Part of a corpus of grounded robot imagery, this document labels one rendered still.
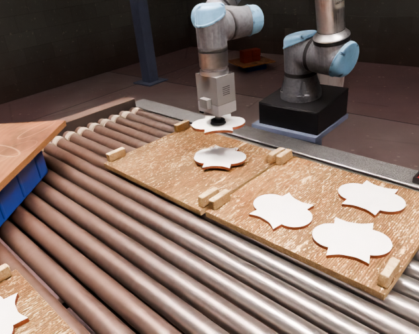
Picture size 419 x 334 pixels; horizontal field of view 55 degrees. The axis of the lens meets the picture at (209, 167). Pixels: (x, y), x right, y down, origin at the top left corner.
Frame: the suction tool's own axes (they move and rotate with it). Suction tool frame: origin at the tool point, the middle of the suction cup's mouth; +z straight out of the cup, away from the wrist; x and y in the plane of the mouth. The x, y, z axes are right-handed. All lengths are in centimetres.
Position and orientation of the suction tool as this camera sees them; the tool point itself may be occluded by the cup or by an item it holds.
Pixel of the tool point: (218, 126)
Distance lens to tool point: 111.2
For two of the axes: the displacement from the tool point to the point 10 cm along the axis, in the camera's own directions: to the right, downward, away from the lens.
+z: 0.8, 8.8, 4.7
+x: 7.6, -3.6, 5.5
